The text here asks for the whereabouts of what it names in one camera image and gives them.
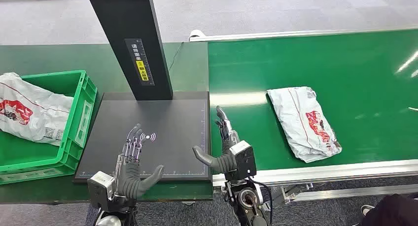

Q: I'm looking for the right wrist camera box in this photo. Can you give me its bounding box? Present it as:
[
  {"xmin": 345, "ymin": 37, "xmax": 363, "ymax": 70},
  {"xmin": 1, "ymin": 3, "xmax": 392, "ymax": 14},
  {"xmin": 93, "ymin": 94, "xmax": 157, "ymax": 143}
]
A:
[{"xmin": 229, "ymin": 140, "xmax": 258, "ymax": 182}]

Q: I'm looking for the white mailer bag red stripe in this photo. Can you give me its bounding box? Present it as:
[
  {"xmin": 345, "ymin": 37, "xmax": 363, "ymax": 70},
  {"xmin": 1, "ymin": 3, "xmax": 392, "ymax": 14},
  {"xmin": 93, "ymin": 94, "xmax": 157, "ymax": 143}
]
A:
[{"xmin": 267, "ymin": 86, "xmax": 343, "ymax": 163}]

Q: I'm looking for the person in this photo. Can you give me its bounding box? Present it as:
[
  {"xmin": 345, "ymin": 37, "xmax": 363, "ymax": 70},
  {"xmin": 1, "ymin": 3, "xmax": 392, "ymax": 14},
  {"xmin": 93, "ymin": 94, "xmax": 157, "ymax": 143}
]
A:
[{"xmin": 352, "ymin": 193, "xmax": 418, "ymax": 226}]

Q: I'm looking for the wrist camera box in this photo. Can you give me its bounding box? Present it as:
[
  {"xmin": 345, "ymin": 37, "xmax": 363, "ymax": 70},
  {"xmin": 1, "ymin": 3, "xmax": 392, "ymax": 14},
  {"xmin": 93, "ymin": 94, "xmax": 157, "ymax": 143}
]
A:
[
  {"xmin": 87, "ymin": 171, "xmax": 115, "ymax": 209},
  {"xmin": 229, "ymin": 140, "xmax": 258, "ymax": 182}
]

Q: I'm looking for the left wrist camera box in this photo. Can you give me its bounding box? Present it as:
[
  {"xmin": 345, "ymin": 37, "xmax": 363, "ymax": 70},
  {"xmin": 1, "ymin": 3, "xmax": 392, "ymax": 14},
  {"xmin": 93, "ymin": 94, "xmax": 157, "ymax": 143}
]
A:
[{"xmin": 87, "ymin": 171, "xmax": 115, "ymax": 209}]

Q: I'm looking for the green conveyor belt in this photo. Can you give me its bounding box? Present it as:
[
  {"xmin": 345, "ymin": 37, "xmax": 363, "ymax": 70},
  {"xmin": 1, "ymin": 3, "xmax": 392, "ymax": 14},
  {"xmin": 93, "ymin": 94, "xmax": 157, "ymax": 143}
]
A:
[{"xmin": 208, "ymin": 29, "xmax": 418, "ymax": 172}]

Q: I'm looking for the aluminium conveyor support beam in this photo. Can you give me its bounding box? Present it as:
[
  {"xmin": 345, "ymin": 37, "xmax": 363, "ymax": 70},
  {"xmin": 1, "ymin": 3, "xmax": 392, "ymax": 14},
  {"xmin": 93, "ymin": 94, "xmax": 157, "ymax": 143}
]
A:
[{"xmin": 270, "ymin": 183, "xmax": 418, "ymax": 209}]

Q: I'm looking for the white mailer bag red print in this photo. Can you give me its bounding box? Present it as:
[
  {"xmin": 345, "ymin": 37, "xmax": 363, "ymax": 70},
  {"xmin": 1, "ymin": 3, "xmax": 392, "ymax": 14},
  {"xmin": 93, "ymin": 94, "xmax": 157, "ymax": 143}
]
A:
[{"xmin": 0, "ymin": 72, "xmax": 74, "ymax": 147}]

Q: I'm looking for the aluminium conveyor side rail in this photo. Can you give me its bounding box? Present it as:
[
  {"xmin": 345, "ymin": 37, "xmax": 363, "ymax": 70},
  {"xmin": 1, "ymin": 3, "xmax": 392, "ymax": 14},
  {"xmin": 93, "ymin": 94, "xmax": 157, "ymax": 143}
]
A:
[
  {"xmin": 189, "ymin": 25, "xmax": 418, "ymax": 42},
  {"xmin": 212, "ymin": 159, "xmax": 418, "ymax": 188}
]

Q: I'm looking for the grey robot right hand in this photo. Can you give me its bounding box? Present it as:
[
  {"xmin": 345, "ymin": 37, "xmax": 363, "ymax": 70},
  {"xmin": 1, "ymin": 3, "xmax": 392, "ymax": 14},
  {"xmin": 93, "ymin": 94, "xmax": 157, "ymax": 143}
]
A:
[{"xmin": 192, "ymin": 105, "xmax": 243, "ymax": 175}]

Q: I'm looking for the thin black table cable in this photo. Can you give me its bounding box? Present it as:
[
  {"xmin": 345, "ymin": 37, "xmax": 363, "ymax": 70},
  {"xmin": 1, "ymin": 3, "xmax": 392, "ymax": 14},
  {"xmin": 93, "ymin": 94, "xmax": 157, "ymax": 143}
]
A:
[{"xmin": 168, "ymin": 41, "xmax": 185, "ymax": 72}]

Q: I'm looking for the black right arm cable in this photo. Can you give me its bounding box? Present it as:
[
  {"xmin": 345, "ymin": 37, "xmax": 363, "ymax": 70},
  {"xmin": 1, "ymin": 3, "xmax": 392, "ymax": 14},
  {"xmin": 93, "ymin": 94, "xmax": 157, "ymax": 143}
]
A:
[{"xmin": 247, "ymin": 176, "xmax": 274, "ymax": 220}]

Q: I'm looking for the green plastic crate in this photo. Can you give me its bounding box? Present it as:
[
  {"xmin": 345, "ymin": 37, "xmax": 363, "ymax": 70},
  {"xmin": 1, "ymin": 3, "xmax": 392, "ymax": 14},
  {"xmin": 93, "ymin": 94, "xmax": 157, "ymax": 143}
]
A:
[{"xmin": 0, "ymin": 69, "xmax": 98, "ymax": 185}]

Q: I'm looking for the black inbound scanner machine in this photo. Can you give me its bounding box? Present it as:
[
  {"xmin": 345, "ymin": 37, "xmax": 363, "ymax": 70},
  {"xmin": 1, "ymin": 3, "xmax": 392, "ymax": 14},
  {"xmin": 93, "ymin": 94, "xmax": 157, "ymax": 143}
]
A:
[{"xmin": 73, "ymin": 0, "xmax": 211, "ymax": 183}]

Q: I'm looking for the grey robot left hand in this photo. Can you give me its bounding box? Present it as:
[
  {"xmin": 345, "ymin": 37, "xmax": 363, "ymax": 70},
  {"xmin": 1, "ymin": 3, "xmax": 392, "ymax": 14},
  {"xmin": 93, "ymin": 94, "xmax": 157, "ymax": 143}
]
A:
[{"xmin": 112, "ymin": 123, "xmax": 165, "ymax": 200}]

